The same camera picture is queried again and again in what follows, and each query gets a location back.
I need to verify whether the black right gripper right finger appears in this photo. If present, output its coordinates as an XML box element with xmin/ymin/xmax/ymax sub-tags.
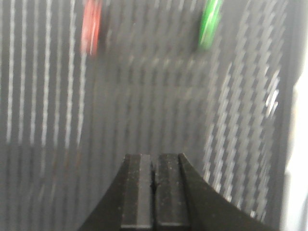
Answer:
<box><xmin>155</xmin><ymin>154</ymin><xmax>272</xmax><ymax>231</ymax></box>

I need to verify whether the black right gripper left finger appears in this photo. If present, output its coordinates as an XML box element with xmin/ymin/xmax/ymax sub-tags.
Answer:
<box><xmin>79</xmin><ymin>154</ymin><xmax>152</xmax><ymax>231</ymax></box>

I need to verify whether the red toggle switch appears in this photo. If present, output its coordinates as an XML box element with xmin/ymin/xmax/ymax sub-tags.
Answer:
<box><xmin>80</xmin><ymin>0</ymin><xmax>103</xmax><ymax>56</ymax></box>

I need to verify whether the black perforated pegboard panel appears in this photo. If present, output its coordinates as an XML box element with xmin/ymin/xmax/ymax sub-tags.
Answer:
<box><xmin>0</xmin><ymin>0</ymin><xmax>307</xmax><ymax>231</ymax></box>

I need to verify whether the green toggle switch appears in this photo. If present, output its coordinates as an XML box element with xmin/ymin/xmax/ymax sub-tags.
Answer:
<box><xmin>198</xmin><ymin>0</ymin><xmax>223</xmax><ymax>50</ymax></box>

